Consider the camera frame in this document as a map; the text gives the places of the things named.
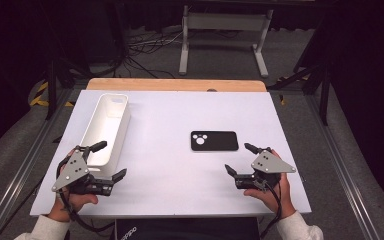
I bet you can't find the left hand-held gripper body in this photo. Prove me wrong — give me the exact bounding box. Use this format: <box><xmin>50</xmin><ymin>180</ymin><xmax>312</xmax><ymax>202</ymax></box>
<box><xmin>51</xmin><ymin>145</ymin><xmax>115</xmax><ymax>198</ymax></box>

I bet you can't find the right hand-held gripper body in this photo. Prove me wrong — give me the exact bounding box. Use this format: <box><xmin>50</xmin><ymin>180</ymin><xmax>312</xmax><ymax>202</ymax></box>
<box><xmin>233</xmin><ymin>146</ymin><xmax>298</xmax><ymax>193</ymax></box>

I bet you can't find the white plastic storage bin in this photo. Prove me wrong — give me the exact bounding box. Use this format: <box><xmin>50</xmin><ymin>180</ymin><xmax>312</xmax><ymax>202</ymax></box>
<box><xmin>79</xmin><ymin>92</ymin><xmax>132</xmax><ymax>181</ymax></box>

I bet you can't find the black phone case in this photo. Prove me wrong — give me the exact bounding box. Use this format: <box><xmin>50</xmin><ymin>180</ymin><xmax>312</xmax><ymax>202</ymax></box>
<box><xmin>190</xmin><ymin>130</ymin><xmax>240</xmax><ymax>152</ymax></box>

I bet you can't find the person's left hand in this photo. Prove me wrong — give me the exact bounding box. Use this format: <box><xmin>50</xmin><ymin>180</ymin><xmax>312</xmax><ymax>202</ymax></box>
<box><xmin>48</xmin><ymin>148</ymin><xmax>100</xmax><ymax>223</ymax></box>

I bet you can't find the person's right hand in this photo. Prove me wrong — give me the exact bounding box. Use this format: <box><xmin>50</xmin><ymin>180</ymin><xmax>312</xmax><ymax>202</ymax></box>
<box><xmin>243</xmin><ymin>149</ymin><xmax>297</xmax><ymax>220</ymax></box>

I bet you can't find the black metal stand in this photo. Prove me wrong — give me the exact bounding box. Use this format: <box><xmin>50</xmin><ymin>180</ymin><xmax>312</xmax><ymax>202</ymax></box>
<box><xmin>44</xmin><ymin>59</ymin><xmax>92</xmax><ymax>121</ymax></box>
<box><xmin>267</xmin><ymin>62</ymin><xmax>333</xmax><ymax>127</ymax></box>

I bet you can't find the person's dark clothing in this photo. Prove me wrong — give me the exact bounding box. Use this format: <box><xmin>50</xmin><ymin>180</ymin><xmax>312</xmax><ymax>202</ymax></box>
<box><xmin>114</xmin><ymin>217</ymin><xmax>261</xmax><ymax>240</ymax></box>

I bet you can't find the yellow black floor tape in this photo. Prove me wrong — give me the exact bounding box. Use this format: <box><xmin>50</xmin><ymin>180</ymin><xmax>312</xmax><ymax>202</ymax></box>
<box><xmin>29</xmin><ymin>81</ymin><xmax>76</xmax><ymax>108</ymax></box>

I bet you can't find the wooden table board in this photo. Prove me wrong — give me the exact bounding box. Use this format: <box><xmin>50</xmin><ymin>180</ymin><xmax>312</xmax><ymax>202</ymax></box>
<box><xmin>86</xmin><ymin>77</ymin><xmax>268</xmax><ymax>93</ymax></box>

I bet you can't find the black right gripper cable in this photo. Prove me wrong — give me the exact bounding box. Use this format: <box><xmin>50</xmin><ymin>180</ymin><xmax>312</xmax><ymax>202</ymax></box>
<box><xmin>259</xmin><ymin>181</ymin><xmax>284</xmax><ymax>240</ymax></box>

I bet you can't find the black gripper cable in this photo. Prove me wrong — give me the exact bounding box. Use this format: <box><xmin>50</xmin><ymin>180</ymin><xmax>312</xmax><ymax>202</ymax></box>
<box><xmin>259</xmin><ymin>181</ymin><xmax>284</xmax><ymax>240</ymax></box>
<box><xmin>55</xmin><ymin>156</ymin><xmax>116</xmax><ymax>234</ymax></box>

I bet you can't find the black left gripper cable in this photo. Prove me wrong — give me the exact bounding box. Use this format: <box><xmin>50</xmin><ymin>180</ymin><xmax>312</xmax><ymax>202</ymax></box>
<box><xmin>55</xmin><ymin>156</ymin><xmax>116</xmax><ymax>234</ymax></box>

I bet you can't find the aluminium floor rail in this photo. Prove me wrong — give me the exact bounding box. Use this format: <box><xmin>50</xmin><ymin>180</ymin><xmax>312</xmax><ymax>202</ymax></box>
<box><xmin>304</xmin><ymin>94</ymin><xmax>382</xmax><ymax>240</ymax></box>
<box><xmin>0</xmin><ymin>89</ymin><xmax>75</xmax><ymax>240</ymax></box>

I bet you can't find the bundle of floor cables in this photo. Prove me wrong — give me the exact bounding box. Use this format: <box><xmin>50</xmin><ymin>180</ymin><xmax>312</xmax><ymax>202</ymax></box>
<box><xmin>122</xmin><ymin>27</ymin><xmax>185</xmax><ymax>80</ymax></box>

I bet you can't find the white metal stand frame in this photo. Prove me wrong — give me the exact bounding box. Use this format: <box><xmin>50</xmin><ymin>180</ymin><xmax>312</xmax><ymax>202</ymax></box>
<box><xmin>178</xmin><ymin>4</ymin><xmax>275</xmax><ymax>79</ymax></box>

